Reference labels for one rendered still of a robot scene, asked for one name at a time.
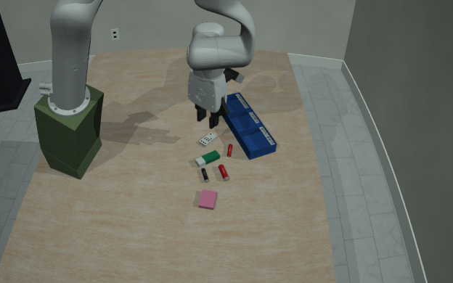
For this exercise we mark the pink rectangular block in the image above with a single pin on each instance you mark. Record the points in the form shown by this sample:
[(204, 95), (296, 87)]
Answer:
[(207, 199)]

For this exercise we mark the white domino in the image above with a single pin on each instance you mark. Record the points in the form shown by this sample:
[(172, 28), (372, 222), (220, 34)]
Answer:
[(207, 139)]

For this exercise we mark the blue compartment tray with labels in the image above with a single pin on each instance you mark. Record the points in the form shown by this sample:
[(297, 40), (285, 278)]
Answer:
[(248, 127)]

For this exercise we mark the green and white eraser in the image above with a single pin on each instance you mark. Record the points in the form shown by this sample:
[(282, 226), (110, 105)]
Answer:
[(208, 158)]

